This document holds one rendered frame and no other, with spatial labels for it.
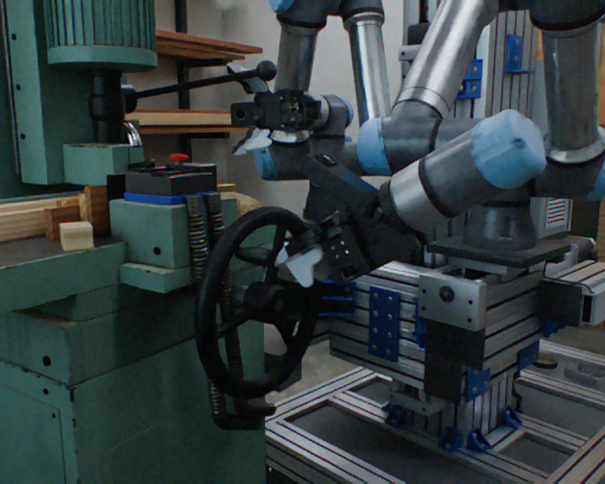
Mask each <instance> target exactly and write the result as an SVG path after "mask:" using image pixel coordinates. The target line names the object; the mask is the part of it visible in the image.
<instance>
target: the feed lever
mask: <svg viewBox="0 0 605 484"><path fill-rule="evenodd" d="M276 75H277V67H276V65H275V64H274V63H273V62H272V61H270V60H263V61H261V62H260V63H259V64H258V65H257V67H256V69H251V70H246V71H240V72H235V73H230V74H226V75H221V76H216V77H211V78H206V79H201V80H197V81H192V82H186V83H181V84H176V85H168V86H163V87H158V88H153V89H148V90H143V91H137V92H135V90H134V88H133V87H132V86H131V85H123V84H121V90H122V96H123V97H124V98H125V110H126V114H131V113H133V112H134V111H135V109H136V106H137V99H142V98H147V97H152V96H158V95H162V94H167V93H173V92H178V91H184V90H188V89H193V88H199V87H204V86H210V85H218V84H224V83H229V82H235V81H240V80H245V79H250V78H255V77H258V78H259V79H260V80H261V81H263V82H270V81H272V80H273V79H274V78H275V77H276Z"/></svg>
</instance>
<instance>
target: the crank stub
mask: <svg viewBox="0 0 605 484"><path fill-rule="evenodd" d="M235 257H236V258H237V259H240V260H243V261H245V262H248V263H252V264H254V265H257V266H264V267H269V266H271V265H272V264H273V263H274V262H275V260H276V255H275V254H274V252H273V251H272V250H271V249H267V248H261V247H244V248H241V247H239V248H237V250H236V251H235Z"/></svg>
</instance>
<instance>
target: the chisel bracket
mask: <svg viewBox="0 0 605 484"><path fill-rule="evenodd" d="M62 156H63V169H64V181H65V183H69V184H78V185H89V186H93V185H103V184H107V175H109V174H121V173H131V172H132V171H133V169H129V168H128V164H129V163H134V162H142V161H144V147H143V145H134V144H105V143H83V144H63V145H62Z"/></svg>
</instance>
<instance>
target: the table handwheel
mask: <svg viewBox="0 0 605 484"><path fill-rule="evenodd" d="M268 225H277V229H276V234H275V239H274V244H273V249H272V251H273V252H274V254H275V255H276V259H277V257H278V254H279V252H280V251H281V250H282V248H283V244H284V240H285V236H286V233H287V231H289V232H290V233H291V234H292V236H293V237H294V238H295V239H296V238H297V237H299V236H300V235H302V234H304V233H306V232H307V231H309V228H308V227H307V225H306V224H305V222H304V221H303V220H302V219H301V218H300V217H299V216H298V215H296V214H295V213H293V212H292V211H290V210H288V209H286V208H283V207H280V206H262V207H258V208H255V209H253V210H251V211H248V212H247V213H245V214H243V215H242V216H241V217H239V218H238V219H237V220H235V221H234V222H233V223H232V224H231V225H230V226H229V227H228V228H227V229H226V230H225V232H224V233H223V234H222V235H221V237H220V238H219V240H218V241H217V243H216V244H215V246H214V248H213V249H212V251H211V253H210V255H209V257H208V259H207V262H206V265H205V268H204V270H203V272H202V276H201V279H200V283H199V286H198V291H196V288H197V287H196V286H195V284H193V285H189V286H186V287H183V288H181V289H177V290H176V293H177V294H178V295H180V296H184V297H187V298H192V299H196V301H195V311H194V333H195V342H196V347H197V352H198V354H199V358H200V361H201V363H202V366H203V368H204V370H205V372H206V375H207V376H208V378H209V379H210V381H211V382H212V383H213V384H214V385H215V386H216V387H217V388H218V389H219V390H220V391H222V392H223V393H224V394H226V395H228V396H230V397H233V398H236V399H257V398H260V397H263V396H265V395H267V394H269V393H271V392H273V391H274V390H276V389H277V388H278V387H279V386H280V385H281V384H282V383H283V382H284V381H285V380H286V379H287V378H288V377H289V376H290V375H291V374H292V373H293V372H294V371H295V369H296V368H297V367H298V365H299V364H300V362H301V360H302V359H303V356H304V354H305V352H306V350H307V348H308V346H309V344H310V341H311V339H312V336H313V333H314V330H315V327H316V324H317V320H318V316H319V311H320V305H321V298H322V282H321V281H319V280H316V279H315V278H314V283H313V284H312V285H311V286H310V287H305V296H304V304H303V309H302V316H301V320H300V323H299V326H298V329H297V332H296V334H295V336H293V334H292V333H291V331H290V330H289V328H288V327H287V325H286V323H285V322H284V321H283V319H282V318H283V317H284V315H285V314H286V311H287V308H288V295H287V292H286V290H285V288H284V287H283V286H282V285H279V284H276V282H277V277H278V267H277V268H276V266H275V262H274V263H273V264H272V265H271V266H269V267H268V269H267V273H266V277H265V280H264V281H265V282H264V281H259V280H257V281H255V282H253V283H252V284H251V285H250V286H249V287H248V286H243V285H238V284H233V283H232V287H231V291H230V296H229V303H230V305H231V306H233V307H234V308H238V309H243V310H242V311H240V312H239V313H237V314H236V315H234V316H233V317H231V318H230V319H228V320H226V321H225V322H224V323H222V324H221V325H219V326H217V327H216V326H215V315H216V305H217V304H219V300H218V299H219V297H218V294H219V290H220V286H221V282H222V279H223V276H224V274H225V272H226V270H227V267H228V265H229V263H230V260H231V258H232V257H233V255H234V253H235V251H236V250H237V248H238V247H239V246H240V245H241V243H242V242H243V241H244V240H245V239H246V238H247V237H248V236H249V235H250V234H251V233H252V232H254V231H255V230H257V229H259V228H262V227H264V226H268ZM196 293H197V295H196ZM249 320H253V321H258V322H261V323H265V324H269V325H274V326H275V327H276V328H277V330H278V332H279V333H280V335H281V336H282V338H283V339H284V341H285V342H286V344H287V346H288V347H289V348H288V350H287V352H286V353H285V355H284V356H283V357H282V358H281V360H280V361H279V363H278V364H277V365H276V366H275V367H274V368H273V369H272V370H271V371H270V372H268V373H267V374H266V375H263V376H261V377H259V378H256V379H252V380H244V379H240V378H238V377H236V376H235V375H233V374H232V373H231V372H230V371H229V369H228V368H227V367H226V365H225V363H224V361H223V359H222V357H221V354H220V352H219V349H218V344H217V340H219V339H220V338H222V337H223V336H225V335H226V334H228V333H229V332H230V331H232V330H233V329H235V328H236V327H239V326H240V325H242V324H244V323H245V322H247V321H249Z"/></svg>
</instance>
